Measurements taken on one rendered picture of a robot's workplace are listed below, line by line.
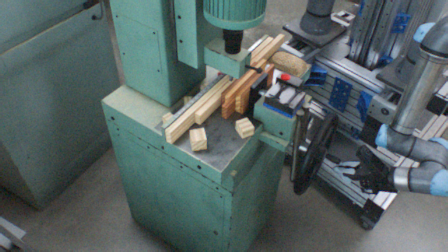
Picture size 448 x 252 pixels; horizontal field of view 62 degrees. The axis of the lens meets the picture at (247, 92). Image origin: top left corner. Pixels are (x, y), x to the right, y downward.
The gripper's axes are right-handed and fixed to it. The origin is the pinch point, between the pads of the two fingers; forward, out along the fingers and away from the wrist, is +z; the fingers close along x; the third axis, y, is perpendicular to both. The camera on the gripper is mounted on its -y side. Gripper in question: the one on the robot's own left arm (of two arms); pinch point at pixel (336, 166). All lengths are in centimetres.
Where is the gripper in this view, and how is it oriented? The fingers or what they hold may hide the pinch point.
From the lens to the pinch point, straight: 135.2
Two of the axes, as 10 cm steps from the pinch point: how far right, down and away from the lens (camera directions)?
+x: 5.3, -5.4, 6.6
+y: 3.7, 8.4, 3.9
